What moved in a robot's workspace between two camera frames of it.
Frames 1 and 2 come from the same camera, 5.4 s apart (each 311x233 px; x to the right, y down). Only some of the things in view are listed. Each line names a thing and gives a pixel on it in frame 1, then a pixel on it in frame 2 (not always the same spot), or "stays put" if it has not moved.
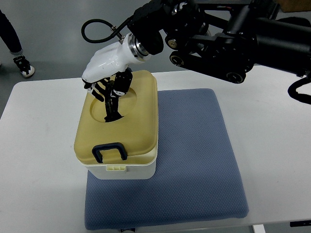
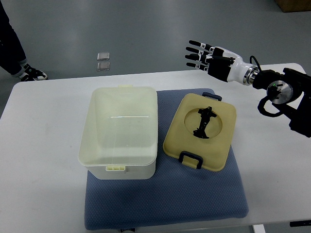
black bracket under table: (300, 223) stays put
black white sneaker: (26, 69) -> (31, 74)
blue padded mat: (197, 177) stays put
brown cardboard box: (295, 6) stays put
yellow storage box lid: (132, 140) -> (179, 136)
